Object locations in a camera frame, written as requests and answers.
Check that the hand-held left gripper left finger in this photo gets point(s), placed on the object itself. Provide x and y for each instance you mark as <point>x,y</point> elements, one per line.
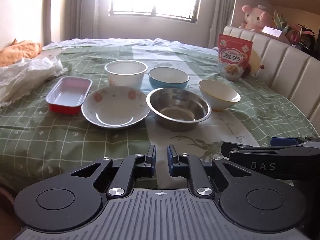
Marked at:
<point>151,156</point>

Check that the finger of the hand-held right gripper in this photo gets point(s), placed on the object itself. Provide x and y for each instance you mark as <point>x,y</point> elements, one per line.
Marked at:
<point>285,140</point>
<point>232,147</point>

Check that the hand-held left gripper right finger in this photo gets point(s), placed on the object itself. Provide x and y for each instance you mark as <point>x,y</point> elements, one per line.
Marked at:
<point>171,158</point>

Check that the stainless steel bowl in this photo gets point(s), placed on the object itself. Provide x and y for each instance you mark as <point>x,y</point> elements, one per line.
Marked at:
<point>178,110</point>

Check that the white yellow-rimmed bowl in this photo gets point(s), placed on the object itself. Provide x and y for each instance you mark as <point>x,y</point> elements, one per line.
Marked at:
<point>217,97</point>

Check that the floral white plate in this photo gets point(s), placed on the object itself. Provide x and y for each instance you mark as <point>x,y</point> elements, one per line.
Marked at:
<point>112,107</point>

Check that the blue ceramic bowl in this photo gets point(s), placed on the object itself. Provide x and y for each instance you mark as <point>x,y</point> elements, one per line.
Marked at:
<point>167,83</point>

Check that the white paper bowl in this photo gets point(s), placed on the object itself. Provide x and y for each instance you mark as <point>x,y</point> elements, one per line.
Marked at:
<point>125,78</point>

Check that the beige padded headboard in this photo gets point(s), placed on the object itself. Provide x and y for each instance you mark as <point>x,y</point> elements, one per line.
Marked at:
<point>287,65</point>

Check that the yellow plush toy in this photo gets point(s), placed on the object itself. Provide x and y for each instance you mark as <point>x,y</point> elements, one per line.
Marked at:
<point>256,61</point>

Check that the red cereal bag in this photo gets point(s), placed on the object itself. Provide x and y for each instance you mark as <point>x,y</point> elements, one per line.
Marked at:
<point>233,57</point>

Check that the red foil tray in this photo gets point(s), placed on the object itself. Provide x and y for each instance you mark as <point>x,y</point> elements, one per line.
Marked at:
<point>66,96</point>

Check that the red flower bouquet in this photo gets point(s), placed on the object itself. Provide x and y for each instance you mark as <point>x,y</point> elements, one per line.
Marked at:
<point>300,35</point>

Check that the small white box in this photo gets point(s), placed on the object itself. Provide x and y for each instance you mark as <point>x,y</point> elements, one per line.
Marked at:
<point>272,31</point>

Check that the green checked bedsheet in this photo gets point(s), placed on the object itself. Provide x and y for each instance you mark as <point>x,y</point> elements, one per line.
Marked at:
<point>37,135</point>

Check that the green potted plant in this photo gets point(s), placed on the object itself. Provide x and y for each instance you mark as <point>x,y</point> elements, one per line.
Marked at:
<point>281,20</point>

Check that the pink plush toy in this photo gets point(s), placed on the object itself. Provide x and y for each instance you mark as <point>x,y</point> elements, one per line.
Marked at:
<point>255,17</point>

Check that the grey curtain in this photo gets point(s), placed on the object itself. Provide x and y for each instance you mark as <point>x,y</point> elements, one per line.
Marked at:
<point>80,10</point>
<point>220,10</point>

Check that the white lace cloth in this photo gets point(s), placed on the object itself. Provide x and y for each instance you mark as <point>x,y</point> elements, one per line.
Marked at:
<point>22,77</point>

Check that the orange cloth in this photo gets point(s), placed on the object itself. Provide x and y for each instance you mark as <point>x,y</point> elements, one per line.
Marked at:
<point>20,50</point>

